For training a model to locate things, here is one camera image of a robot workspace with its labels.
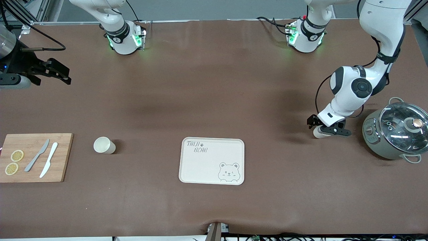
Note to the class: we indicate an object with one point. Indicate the silver table edge rail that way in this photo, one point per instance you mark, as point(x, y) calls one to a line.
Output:
point(67, 23)

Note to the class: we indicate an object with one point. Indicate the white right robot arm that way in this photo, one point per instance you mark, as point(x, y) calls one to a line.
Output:
point(120, 40)

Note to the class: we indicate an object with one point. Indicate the grey plastic knife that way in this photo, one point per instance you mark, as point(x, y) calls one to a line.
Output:
point(37, 155)

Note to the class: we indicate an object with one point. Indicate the bamboo cutting board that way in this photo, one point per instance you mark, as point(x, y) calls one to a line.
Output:
point(63, 160)

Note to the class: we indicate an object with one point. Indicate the sage green electric cooking pot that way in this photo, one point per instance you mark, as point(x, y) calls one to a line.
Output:
point(374, 144)

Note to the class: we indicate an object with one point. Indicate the glass pot lid with knob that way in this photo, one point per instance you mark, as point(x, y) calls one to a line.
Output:
point(394, 134)

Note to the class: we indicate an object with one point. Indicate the yellow lemon slice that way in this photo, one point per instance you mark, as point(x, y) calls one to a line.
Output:
point(11, 168)
point(17, 155)

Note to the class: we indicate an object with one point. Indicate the white plastic cup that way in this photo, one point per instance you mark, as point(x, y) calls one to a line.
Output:
point(319, 134)
point(108, 147)

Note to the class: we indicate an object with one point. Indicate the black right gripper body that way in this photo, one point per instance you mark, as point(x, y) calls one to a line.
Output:
point(20, 63)

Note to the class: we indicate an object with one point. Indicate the aluminium frame profile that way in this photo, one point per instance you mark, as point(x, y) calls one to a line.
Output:
point(413, 13)
point(45, 6)

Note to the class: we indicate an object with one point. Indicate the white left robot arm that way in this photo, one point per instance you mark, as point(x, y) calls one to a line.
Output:
point(347, 98)

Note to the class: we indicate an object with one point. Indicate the white plastic knife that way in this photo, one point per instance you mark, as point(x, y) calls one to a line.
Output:
point(49, 159)

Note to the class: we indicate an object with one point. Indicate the cream tray with bear print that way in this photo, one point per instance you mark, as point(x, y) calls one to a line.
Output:
point(200, 167)

